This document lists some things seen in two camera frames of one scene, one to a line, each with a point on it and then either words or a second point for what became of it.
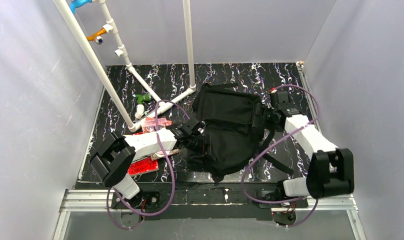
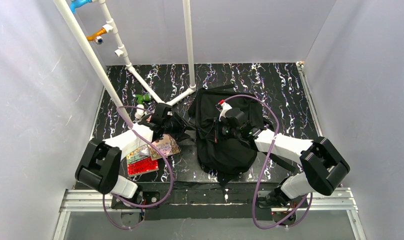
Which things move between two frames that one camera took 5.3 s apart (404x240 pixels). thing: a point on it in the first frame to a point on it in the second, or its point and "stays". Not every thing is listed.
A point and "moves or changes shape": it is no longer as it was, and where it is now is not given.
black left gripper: x=195 y=129 to x=181 y=122
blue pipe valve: x=75 y=4 stays
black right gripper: x=259 y=117 to x=220 y=130
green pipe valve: x=141 y=98 stays
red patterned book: x=143 y=166 stays
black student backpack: x=231 y=140 moves or changes shape
